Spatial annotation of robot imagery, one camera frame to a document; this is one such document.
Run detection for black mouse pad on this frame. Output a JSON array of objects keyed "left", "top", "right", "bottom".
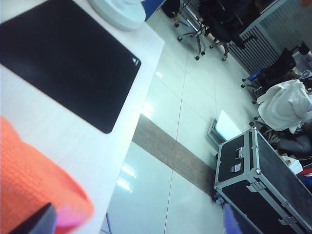
[{"left": 0, "top": 0, "right": 142, "bottom": 135}]

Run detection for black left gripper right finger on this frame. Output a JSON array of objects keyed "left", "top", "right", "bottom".
[{"left": 222, "top": 203, "right": 260, "bottom": 234}]

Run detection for chrome base office chair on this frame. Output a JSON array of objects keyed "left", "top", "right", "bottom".
[{"left": 174, "top": 0, "right": 244, "bottom": 61}]

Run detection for black office chair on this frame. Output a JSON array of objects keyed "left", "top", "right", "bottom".
[{"left": 240, "top": 47, "right": 297, "bottom": 105}]

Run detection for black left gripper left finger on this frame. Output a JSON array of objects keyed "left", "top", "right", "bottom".
[{"left": 11, "top": 202, "right": 58, "bottom": 234}]

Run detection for grey corrugated desk partition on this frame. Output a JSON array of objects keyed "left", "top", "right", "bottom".
[{"left": 228, "top": 0, "right": 312, "bottom": 74}]

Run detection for orange microfibre rag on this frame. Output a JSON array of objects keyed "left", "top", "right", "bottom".
[{"left": 0, "top": 116, "right": 96, "bottom": 234}]

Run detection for small white metal table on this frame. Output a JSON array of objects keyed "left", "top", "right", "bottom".
[{"left": 206, "top": 110, "right": 241, "bottom": 147}]

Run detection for black aluminium flight case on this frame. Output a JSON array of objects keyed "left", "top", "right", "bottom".
[{"left": 213, "top": 127, "right": 312, "bottom": 234}]

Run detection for person in white shirt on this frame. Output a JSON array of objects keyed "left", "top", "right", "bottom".
[{"left": 257, "top": 79, "right": 312, "bottom": 156}]

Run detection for white round base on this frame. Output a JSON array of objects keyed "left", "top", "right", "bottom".
[{"left": 87, "top": 0, "right": 147, "bottom": 32}]

